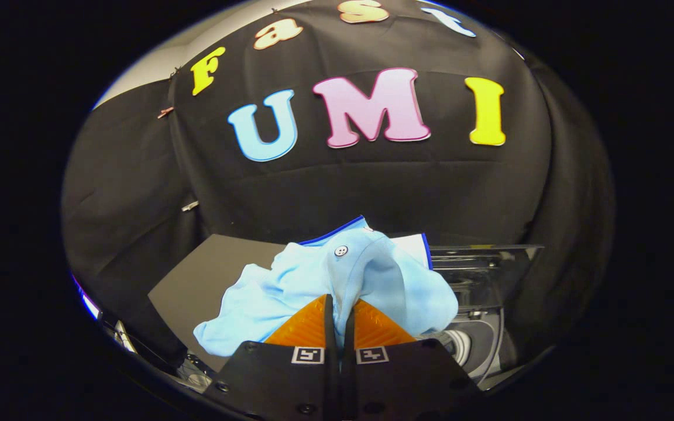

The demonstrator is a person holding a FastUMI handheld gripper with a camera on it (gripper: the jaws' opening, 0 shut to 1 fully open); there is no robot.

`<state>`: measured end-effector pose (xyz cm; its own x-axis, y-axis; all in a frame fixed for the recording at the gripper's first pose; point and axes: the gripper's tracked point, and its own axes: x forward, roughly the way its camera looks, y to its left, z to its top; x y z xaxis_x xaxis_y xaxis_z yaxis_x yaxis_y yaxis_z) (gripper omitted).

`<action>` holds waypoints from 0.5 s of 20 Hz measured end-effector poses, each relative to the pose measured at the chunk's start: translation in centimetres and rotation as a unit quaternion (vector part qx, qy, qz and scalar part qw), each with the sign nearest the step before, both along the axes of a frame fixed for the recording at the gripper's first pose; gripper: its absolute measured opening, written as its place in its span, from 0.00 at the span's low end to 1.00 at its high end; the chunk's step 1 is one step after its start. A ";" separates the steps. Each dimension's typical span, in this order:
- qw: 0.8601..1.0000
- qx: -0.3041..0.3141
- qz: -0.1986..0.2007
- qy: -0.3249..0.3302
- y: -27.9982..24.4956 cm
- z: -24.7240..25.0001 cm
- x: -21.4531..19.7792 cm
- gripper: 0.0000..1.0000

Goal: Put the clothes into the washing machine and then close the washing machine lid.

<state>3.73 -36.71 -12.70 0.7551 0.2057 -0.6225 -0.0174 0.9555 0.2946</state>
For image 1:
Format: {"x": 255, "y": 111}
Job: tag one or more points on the pink clip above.
{"x": 165, "y": 112}

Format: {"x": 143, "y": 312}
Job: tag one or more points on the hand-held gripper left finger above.
{"x": 330, "y": 333}

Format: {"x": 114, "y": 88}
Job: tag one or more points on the black backdrop cloth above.
{"x": 372, "y": 193}

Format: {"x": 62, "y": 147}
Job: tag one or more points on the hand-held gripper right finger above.
{"x": 348, "y": 333}

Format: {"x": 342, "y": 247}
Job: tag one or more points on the silver clip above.
{"x": 189, "y": 206}

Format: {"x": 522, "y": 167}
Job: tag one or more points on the light blue polo shirt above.
{"x": 313, "y": 275}

